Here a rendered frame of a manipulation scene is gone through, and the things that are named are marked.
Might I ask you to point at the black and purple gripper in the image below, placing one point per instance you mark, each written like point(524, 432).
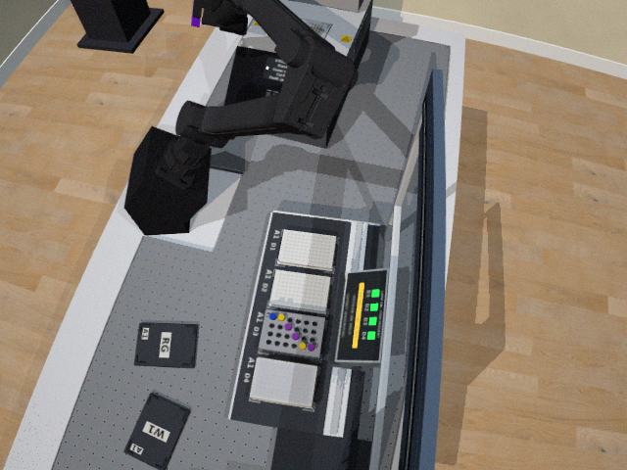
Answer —
point(217, 18)

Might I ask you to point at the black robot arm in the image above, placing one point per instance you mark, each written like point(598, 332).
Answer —
point(312, 64)

